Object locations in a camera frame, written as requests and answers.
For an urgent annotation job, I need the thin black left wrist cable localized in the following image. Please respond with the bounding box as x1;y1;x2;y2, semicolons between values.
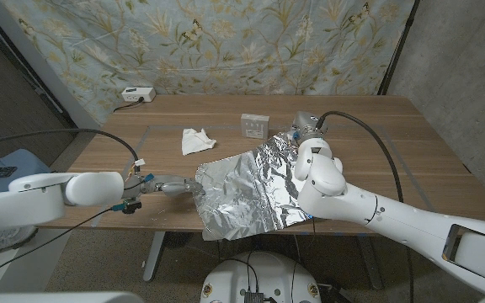
0;205;115;286

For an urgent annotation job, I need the black power strip cord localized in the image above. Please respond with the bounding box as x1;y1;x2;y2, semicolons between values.
113;97;146;113

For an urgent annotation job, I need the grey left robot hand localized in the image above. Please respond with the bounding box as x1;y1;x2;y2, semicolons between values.
139;174;205;199

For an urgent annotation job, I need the grey white sneaker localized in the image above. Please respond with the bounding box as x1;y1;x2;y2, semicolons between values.
0;226;40;258

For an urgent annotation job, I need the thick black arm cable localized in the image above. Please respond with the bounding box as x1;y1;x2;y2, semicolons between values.
316;110;416;303
0;128;141;163

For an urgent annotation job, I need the white power strip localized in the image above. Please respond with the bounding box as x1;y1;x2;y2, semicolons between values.
120;87;157;104

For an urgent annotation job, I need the floral printed backdrop cloth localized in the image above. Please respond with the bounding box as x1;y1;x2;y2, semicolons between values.
0;0;418;125

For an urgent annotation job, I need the grey door frame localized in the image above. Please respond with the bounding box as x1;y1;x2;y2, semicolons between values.
0;0;102;132

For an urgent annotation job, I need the black round object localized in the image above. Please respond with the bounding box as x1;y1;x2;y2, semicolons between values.
164;231;193;249

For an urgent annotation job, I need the crumpled white napkin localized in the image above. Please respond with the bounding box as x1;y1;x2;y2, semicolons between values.
181;127;218;157

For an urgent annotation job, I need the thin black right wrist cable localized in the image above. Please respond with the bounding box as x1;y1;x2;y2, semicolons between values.
290;216;316;303

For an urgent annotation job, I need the grey metal table leg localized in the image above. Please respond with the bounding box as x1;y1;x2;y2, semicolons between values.
142;231;166;282
355;235;385;290

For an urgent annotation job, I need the small grey box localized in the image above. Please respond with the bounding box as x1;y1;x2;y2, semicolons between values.
240;113;270;141

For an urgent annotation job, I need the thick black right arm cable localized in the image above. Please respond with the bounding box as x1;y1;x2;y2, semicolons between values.
316;110;416;303

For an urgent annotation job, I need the black backdrop stand pole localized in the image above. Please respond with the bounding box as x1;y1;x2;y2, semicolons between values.
378;0;420;96

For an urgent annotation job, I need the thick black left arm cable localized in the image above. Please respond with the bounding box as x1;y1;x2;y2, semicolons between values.
0;128;141;163

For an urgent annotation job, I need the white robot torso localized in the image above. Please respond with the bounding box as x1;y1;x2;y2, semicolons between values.
200;251;322;303

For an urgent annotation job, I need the crinkled aluminum foil sheet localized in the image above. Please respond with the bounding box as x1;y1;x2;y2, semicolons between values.
194;131;315;242

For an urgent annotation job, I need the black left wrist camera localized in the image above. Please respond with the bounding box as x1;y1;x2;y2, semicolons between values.
120;200;142;215

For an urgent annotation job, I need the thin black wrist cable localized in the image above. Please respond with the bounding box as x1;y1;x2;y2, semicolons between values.
0;205;115;286
290;216;316;303

